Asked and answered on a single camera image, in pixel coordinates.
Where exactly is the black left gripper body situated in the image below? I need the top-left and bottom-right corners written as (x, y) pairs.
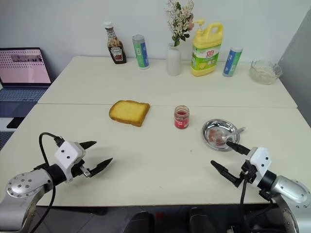
top-left (71, 152), bottom-right (91, 178)

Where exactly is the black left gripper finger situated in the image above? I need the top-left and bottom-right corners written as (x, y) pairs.
top-left (87, 157), bottom-right (114, 178)
top-left (79, 140), bottom-right (97, 150)

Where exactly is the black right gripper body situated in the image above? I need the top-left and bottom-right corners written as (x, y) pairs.
top-left (239, 158), bottom-right (258, 187)

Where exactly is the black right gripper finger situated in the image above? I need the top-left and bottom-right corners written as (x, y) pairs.
top-left (227, 141), bottom-right (251, 156)
top-left (210, 160), bottom-right (242, 188)

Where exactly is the slice of toast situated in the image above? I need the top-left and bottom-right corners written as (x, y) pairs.
top-left (108, 100), bottom-right (151, 128)

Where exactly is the small red jam jar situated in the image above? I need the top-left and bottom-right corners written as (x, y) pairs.
top-left (173, 105), bottom-right (190, 130)

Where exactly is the clear plastic spoon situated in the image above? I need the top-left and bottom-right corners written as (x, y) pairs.
top-left (217, 127), bottom-right (246, 144)

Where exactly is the round silver metal plate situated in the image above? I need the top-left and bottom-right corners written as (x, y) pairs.
top-left (202, 118), bottom-right (241, 152)

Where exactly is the dark rounded shape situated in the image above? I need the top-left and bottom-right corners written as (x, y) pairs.
top-left (131, 210), bottom-right (156, 233)

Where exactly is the clear glass bowl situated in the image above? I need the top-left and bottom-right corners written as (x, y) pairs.
top-left (250, 59), bottom-right (283, 85)

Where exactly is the green blue cylindrical can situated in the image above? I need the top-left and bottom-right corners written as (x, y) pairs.
top-left (223, 47), bottom-right (243, 78)
top-left (132, 34), bottom-right (150, 70)

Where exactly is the open laptop computer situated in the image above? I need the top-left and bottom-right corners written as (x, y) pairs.
top-left (0, 47), bottom-right (52, 130)

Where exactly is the brown ketchup bottle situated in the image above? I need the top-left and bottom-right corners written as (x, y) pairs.
top-left (104, 21), bottom-right (127, 65)

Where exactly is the yellow detergent jug with pump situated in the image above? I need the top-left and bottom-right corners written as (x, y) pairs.
top-left (190, 19), bottom-right (224, 78)

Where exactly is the white ceramic vase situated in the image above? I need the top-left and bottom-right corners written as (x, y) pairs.
top-left (166, 43), bottom-right (182, 77)

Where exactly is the dried flower bouquet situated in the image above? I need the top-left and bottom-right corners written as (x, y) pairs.
top-left (166, 0), bottom-right (195, 47)

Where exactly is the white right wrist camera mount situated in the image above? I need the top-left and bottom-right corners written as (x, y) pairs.
top-left (246, 146), bottom-right (271, 187)

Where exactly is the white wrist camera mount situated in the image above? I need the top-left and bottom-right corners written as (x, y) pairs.
top-left (53, 141), bottom-right (87, 183)
top-left (246, 146), bottom-right (271, 187)

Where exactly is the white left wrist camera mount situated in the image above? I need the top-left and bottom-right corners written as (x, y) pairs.
top-left (53, 141), bottom-right (87, 183)

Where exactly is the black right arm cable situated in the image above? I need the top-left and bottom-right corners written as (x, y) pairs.
top-left (240, 171), bottom-right (277, 233)

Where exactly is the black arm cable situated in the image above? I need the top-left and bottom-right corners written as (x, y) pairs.
top-left (21, 132), bottom-right (65, 230)
top-left (240, 171), bottom-right (277, 233)

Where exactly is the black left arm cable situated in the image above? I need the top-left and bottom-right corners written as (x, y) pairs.
top-left (21, 132), bottom-right (65, 230)

